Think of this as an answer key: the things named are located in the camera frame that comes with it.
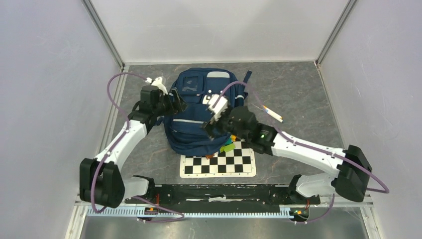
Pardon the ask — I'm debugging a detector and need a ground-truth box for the yellow tipped white marker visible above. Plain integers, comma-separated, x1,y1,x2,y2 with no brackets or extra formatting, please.
262,105,283,122

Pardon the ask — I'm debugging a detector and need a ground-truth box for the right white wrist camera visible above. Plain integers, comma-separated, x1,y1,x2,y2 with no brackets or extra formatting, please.
202,94,229,123

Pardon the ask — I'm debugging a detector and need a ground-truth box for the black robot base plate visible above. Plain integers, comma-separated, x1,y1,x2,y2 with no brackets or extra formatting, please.
142,184,320,213

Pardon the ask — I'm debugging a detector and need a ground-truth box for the navy blue backpack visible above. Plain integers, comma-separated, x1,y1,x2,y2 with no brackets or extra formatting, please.
163,67,238,157

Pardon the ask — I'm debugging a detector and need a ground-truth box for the black and white chessboard mat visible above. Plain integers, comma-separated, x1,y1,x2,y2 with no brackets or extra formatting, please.
180,138,257,178

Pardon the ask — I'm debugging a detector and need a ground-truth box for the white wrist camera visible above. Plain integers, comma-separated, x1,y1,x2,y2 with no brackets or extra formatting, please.
202,94,229,123
145,76,168,95

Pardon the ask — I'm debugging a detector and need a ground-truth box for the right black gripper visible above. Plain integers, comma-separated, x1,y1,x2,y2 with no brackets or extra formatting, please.
201,105,249,142

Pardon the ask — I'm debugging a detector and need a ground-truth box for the blue white marker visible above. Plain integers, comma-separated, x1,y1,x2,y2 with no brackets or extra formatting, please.
266,109,283,122

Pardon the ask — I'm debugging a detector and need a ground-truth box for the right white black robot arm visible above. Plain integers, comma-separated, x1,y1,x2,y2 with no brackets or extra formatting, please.
203,106,372,203

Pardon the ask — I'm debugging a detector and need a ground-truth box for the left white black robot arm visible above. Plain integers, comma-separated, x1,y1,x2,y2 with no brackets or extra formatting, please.
79,86,188,212

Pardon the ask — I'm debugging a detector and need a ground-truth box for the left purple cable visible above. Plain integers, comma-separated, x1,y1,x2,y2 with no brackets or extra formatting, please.
90,72,185,224

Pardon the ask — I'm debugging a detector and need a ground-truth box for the green toy block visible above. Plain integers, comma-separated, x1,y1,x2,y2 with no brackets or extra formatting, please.
219,143,235,153

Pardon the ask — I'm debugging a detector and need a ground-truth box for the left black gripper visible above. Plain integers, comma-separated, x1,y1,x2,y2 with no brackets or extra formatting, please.
153,88,189,117

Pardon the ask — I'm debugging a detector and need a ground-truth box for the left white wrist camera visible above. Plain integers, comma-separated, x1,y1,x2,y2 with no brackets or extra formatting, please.
145,76,168,95

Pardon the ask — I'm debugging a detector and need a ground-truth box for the aluminium frame rail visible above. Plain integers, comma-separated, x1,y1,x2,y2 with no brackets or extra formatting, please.
74,184,375,219

